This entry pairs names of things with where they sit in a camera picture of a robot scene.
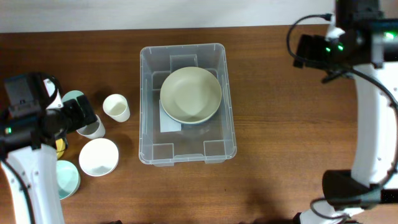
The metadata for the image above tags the green cup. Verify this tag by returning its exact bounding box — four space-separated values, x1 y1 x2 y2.
62 90 84 103

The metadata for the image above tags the grey cup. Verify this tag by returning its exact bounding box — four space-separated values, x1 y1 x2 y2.
77 116 106 139

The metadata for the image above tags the cream cup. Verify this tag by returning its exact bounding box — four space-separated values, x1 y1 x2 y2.
103 94 131 123

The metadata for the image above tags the clear plastic storage container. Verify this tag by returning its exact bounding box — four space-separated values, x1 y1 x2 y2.
139 43 238 167

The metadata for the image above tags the beige bowl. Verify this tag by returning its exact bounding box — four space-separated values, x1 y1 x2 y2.
160 67 223 111

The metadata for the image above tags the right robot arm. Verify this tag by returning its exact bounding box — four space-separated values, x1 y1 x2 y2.
291 0 397 224

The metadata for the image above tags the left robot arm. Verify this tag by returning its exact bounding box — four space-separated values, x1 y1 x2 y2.
1 72 98 223

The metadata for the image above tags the yellow bowl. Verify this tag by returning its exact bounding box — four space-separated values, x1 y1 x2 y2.
55 138 68 159

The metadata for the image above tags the white small bowl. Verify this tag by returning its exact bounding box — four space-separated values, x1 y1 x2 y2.
79 138 119 177

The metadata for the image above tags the light green small bowl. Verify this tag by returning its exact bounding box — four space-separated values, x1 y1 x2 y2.
56 160 81 200

